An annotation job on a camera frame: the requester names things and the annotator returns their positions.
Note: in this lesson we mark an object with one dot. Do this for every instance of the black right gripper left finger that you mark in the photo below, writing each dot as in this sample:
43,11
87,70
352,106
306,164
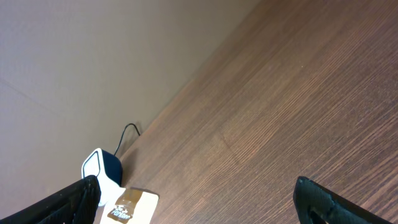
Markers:
75,204

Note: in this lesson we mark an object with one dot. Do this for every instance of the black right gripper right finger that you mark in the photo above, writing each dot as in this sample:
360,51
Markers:
317,205

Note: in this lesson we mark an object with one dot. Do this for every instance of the white brown snack pouch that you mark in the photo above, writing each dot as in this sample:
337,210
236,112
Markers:
130,206

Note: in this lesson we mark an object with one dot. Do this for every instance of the white barcode scanner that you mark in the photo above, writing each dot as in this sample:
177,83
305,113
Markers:
108,170

